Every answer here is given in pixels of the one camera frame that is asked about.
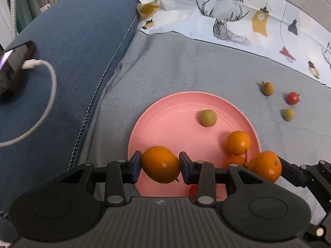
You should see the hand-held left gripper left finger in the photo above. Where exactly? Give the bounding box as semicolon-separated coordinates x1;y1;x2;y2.
59;150;143;207

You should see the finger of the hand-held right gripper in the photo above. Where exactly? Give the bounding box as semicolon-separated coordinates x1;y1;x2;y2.
278;156;311;188

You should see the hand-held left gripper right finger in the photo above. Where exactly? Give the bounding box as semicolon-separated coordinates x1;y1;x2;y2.
179;151;269;207

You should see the pink round plate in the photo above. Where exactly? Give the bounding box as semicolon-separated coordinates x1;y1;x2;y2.
127;91;261;202

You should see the small orange with stem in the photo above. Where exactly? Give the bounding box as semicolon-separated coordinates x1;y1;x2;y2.
223;147;250;169

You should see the yellow-green jujube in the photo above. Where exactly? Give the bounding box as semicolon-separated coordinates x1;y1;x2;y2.
282;108;295;121
199;109;217;127
261;81;275;97

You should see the grey printed bedsheet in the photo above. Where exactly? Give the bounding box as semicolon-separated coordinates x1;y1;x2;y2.
70;0;331;225

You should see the blue cushion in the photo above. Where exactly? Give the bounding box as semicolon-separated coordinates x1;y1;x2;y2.
0;0;140;243

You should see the black smartphone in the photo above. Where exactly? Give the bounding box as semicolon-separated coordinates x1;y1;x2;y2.
0;41;37;99

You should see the white charging cable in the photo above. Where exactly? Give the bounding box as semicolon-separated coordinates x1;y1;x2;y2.
0;59;57;148

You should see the black-white braided cable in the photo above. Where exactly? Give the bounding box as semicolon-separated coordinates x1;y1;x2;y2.
9;0;20;38

